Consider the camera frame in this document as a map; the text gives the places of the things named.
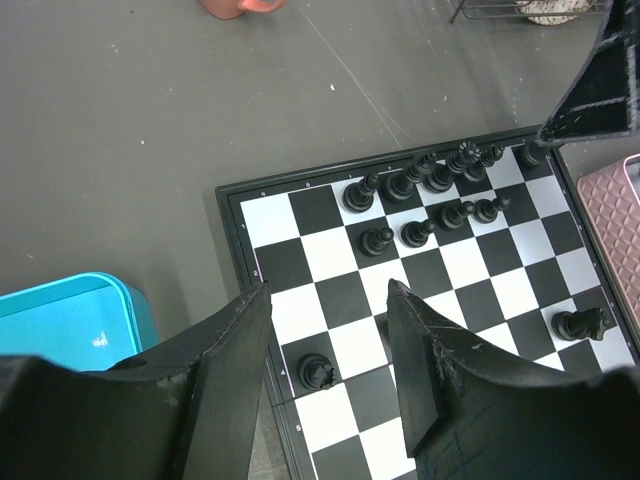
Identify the patterned plate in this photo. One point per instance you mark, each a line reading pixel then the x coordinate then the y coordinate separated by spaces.
pixel 552 12

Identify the orange mug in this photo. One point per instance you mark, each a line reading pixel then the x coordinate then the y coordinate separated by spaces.
pixel 231 9

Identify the blue plastic tray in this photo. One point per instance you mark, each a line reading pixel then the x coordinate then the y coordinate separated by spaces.
pixel 86 322

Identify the chess board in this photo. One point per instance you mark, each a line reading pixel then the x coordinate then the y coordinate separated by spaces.
pixel 503 280

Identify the pink metal tray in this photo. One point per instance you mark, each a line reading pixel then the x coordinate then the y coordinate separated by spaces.
pixel 610 196

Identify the wire dish rack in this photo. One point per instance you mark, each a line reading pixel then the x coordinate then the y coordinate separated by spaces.
pixel 494 10

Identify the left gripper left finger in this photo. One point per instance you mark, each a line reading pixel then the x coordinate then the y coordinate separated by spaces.
pixel 184 409

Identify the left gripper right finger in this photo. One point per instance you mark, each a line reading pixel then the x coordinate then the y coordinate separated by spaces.
pixel 471 410

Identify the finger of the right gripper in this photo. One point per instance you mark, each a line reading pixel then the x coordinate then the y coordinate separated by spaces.
pixel 603 100

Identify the black chess piece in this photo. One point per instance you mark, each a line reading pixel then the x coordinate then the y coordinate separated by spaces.
pixel 397 187
pixel 486 211
pixel 316 372
pixel 441 179
pixel 579 325
pixel 533 154
pixel 476 171
pixel 375 242
pixel 415 234
pixel 358 197

